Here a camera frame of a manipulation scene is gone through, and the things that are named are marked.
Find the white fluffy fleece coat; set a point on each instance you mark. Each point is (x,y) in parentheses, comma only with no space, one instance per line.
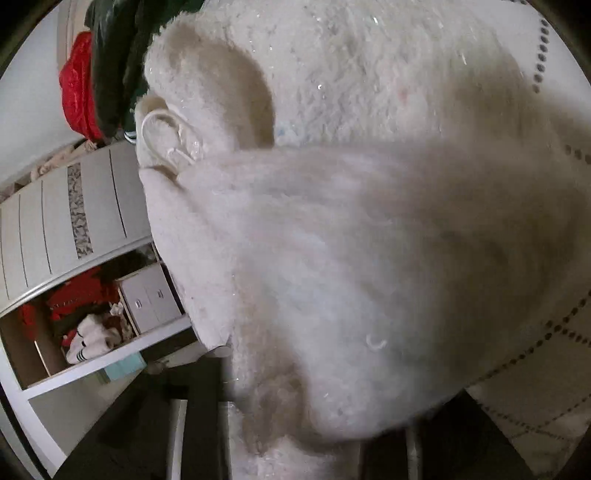
(351,240)

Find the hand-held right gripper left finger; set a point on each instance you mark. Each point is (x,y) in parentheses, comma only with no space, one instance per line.
(203,415)

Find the white striped socks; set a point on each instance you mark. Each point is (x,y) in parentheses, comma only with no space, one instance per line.
(90,339)

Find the cream quilted bed cover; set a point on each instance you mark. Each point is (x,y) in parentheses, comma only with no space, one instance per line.
(531,406)

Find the red puffy jacket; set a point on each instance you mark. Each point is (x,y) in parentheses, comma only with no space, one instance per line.
(81,87)

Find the grey drawer box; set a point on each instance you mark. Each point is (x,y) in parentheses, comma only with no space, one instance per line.
(150,300)

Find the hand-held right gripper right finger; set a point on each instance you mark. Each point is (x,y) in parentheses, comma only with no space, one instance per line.
(461,445)

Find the dark green jacket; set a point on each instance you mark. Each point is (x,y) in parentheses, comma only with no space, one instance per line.
(113,55)

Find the red folded clothes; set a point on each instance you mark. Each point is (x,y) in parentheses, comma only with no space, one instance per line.
(76,297)

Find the teal box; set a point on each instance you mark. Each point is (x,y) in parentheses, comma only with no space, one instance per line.
(122,369)

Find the grey sliding wardrobe door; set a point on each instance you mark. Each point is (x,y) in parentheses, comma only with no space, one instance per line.
(55,230)

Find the white wardrobe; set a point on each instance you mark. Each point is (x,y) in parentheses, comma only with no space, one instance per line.
(60,374)

